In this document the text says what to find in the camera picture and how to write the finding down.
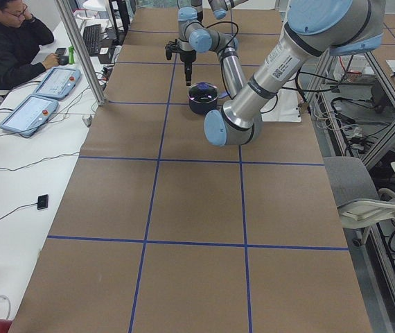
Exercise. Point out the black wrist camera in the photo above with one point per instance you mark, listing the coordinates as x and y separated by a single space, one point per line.
170 48

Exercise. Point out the green bottle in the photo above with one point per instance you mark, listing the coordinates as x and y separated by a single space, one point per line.
71 60

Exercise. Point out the dark blue saucepan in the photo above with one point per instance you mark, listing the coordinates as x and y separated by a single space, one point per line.
204 108

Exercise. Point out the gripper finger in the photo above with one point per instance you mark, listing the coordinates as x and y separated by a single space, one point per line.
189 72
186 73

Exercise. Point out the small black puck device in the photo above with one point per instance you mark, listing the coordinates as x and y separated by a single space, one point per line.
42 202

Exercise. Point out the aluminium frame post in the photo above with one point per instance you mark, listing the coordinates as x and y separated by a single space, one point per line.
76 40

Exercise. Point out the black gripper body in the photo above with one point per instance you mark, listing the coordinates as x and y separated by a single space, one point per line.
186 57

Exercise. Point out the glass lid blue knob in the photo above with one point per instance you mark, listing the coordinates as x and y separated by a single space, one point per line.
203 92

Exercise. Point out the black keyboard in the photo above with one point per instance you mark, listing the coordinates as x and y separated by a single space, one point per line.
92 37

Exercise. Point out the person in black hoodie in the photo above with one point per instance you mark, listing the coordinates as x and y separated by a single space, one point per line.
21 36

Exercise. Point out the blue teach pendant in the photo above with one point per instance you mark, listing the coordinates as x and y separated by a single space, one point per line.
33 112
58 83

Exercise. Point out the near blue teach pendant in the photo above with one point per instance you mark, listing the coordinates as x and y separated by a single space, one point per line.
33 112

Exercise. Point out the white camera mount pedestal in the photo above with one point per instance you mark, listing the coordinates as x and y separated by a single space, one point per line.
284 107

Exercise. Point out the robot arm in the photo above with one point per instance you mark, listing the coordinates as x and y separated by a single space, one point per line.
219 7
312 27

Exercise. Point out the grey office chair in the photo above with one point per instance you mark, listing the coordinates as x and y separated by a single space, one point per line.
359 203

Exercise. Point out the far blue teach pendant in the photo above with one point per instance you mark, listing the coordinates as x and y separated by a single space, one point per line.
58 83

